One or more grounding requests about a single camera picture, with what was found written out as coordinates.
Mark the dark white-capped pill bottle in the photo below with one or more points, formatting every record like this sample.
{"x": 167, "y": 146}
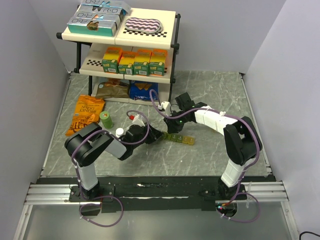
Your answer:
{"x": 119, "y": 132}

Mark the orange honey dijon chip bag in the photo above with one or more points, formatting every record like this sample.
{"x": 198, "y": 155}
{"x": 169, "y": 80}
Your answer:
{"x": 87, "y": 111}

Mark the teal snack box front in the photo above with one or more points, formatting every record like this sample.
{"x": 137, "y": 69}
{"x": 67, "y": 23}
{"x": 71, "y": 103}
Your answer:
{"x": 95, "y": 27}

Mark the green weekly pill organizer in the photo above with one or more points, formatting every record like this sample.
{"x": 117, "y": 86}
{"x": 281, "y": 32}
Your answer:
{"x": 187, "y": 140}

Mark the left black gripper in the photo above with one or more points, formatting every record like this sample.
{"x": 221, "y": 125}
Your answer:
{"x": 153, "y": 134}

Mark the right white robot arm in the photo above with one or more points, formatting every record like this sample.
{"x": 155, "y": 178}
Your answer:
{"x": 242, "y": 142}

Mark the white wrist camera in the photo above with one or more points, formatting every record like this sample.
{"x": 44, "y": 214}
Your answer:
{"x": 138, "y": 119}
{"x": 165, "y": 106}

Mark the green orange carton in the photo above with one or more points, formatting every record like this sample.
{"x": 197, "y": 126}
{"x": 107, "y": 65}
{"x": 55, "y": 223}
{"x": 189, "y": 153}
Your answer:
{"x": 157, "y": 62}
{"x": 111, "y": 59}
{"x": 126, "y": 62}
{"x": 141, "y": 62}

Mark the blue chip bag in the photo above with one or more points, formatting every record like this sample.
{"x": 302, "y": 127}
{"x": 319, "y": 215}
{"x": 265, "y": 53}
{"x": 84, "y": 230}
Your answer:
{"x": 140, "y": 90}

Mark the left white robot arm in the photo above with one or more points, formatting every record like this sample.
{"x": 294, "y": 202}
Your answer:
{"x": 86, "y": 145}

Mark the beige three-tier shelf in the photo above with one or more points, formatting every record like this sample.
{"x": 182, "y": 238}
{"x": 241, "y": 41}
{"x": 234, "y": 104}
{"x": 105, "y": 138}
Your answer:
{"x": 141, "y": 48}

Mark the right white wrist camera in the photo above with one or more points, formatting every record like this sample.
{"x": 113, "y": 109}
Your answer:
{"x": 165, "y": 106}

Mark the brown chip bag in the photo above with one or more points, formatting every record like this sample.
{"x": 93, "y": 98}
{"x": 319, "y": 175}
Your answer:
{"x": 112, "y": 88}

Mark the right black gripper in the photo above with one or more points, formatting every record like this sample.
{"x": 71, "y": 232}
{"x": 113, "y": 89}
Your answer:
{"x": 172, "y": 127}

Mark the teal snack box middle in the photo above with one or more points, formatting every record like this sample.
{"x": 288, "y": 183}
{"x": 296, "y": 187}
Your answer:
{"x": 118, "y": 17}

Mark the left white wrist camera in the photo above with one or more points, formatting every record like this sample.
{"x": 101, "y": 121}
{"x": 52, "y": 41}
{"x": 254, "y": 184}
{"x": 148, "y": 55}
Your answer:
{"x": 138, "y": 119}

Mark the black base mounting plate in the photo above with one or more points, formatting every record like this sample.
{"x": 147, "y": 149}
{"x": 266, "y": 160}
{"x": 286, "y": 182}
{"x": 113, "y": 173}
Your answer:
{"x": 151, "y": 193}

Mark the green cylindrical container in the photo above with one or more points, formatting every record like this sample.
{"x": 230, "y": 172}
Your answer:
{"x": 106, "y": 119}

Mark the wavy patterned pouch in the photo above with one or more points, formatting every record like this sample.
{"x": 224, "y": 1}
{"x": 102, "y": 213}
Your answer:
{"x": 143, "y": 25}

